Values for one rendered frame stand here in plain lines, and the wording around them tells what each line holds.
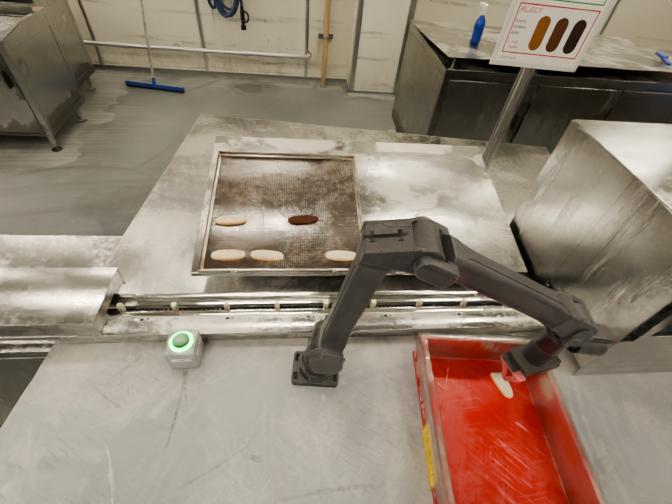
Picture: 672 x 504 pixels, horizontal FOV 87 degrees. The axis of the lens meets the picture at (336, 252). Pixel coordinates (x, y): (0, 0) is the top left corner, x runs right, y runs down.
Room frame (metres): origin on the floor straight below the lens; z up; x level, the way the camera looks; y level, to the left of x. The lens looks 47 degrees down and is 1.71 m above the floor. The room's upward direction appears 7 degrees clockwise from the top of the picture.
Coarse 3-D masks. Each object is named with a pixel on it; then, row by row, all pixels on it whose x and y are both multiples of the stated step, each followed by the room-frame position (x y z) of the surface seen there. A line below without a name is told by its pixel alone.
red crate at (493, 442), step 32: (416, 352) 0.48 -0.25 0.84; (448, 384) 0.41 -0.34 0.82; (480, 384) 0.42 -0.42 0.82; (512, 384) 0.43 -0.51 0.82; (448, 416) 0.33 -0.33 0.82; (480, 416) 0.34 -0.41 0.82; (512, 416) 0.35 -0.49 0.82; (448, 448) 0.25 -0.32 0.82; (480, 448) 0.26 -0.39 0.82; (512, 448) 0.27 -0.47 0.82; (544, 448) 0.28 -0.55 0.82; (480, 480) 0.20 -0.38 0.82; (512, 480) 0.21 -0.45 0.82; (544, 480) 0.21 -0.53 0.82
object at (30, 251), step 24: (0, 240) 0.70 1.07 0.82; (24, 240) 0.72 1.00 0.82; (48, 240) 0.73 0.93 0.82; (72, 240) 0.74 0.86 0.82; (96, 240) 0.75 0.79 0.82; (0, 264) 0.61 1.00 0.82; (24, 264) 0.62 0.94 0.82; (48, 264) 0.63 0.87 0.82; (72, 264) 0.65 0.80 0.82; (96, 264) 0.66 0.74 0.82; (0, 360) 0.35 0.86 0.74; (24, 360) 0.36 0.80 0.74; (0, 384) 0.34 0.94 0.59; (24, 384) 0.35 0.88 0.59; (0, 408) 0.32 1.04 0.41
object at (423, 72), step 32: (416, 32) 3.12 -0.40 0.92; (448, 32) 3.03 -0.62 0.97; (416, 64) 2.95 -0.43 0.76; (448, 64) 2.44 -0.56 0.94; (480, 64) 2.52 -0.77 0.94; (608, 64) 2.59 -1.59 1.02; (640, 64) 2.70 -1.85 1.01; (416, 96) 2.77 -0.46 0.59; (448, 96) 2.36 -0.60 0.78; (480, 96) 2.40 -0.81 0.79; (544, 96) 2.47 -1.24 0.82; (576, 96) 2.51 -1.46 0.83; (608, 96) 2.55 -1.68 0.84; (640, 96) 2.58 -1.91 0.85; (416, 128) 2.59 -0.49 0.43; (448, 128) 2.38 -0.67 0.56; (480, 128) 2.41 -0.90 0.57; (512, 128) 2.43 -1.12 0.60; (544, 128) 2.49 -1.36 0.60
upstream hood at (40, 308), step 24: (0, 288) 0.47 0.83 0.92; (24, 288) 0.48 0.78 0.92; (48, 288) 0.49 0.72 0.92; (72, 288) 0.50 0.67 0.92; (96, 288) 0.50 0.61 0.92; (0, 312) 0.40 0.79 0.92; (24, 312) 0.41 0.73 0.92; (48, 312) 0.42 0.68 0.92; (72, 312) 0.43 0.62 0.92; (96, 312) 0.44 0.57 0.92; (0, 336) 0.37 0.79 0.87; (24, 336) 0.38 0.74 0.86
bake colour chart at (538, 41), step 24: (528, 0) 1.46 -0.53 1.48; (552, 0) 1.46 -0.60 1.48; (576, 0) 1.47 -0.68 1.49; (600, 0) 1.47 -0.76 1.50; (504, 24) 1.45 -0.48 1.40; (528, 24) 1.46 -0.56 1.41; (552, 24) 1.46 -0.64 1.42; (576, 24) 1.47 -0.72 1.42; (600, 24) 1.48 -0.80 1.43; (504, 48) 1.46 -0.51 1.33; (528, 48) 1.46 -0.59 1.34; (552, 48) 1.47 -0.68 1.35; (576, 48) 1.47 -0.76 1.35
